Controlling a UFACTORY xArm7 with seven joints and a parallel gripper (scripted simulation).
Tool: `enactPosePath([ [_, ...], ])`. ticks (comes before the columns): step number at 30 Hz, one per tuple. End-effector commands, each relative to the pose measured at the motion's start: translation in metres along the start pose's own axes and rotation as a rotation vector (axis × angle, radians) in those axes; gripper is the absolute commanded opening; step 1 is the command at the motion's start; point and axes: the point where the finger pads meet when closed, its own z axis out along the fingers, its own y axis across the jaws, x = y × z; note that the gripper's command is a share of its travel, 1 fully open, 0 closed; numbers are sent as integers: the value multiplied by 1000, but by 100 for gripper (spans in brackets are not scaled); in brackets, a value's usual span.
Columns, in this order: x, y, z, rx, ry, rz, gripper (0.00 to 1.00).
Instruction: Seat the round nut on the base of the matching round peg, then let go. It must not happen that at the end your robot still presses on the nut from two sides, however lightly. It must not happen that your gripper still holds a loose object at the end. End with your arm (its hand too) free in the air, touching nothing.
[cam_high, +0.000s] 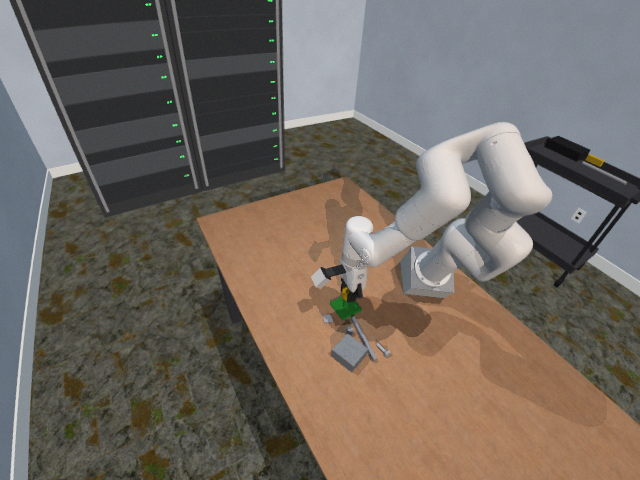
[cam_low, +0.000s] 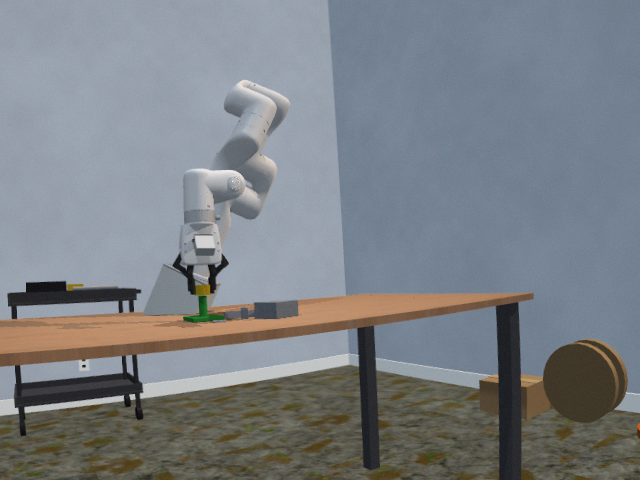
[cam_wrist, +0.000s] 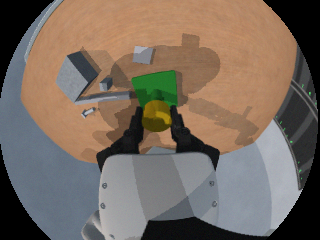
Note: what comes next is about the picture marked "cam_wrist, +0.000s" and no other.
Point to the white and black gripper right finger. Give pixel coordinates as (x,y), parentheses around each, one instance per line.
(182,134)

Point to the green square plate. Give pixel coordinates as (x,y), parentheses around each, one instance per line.
(156,86)

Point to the grey bolt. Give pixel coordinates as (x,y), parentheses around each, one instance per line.
(85,113)

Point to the yellow round nut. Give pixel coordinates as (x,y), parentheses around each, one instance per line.
(156,116)

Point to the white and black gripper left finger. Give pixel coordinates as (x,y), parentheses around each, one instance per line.
(125,144)

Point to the grey long flat bar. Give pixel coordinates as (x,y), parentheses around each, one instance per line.
(123,95)

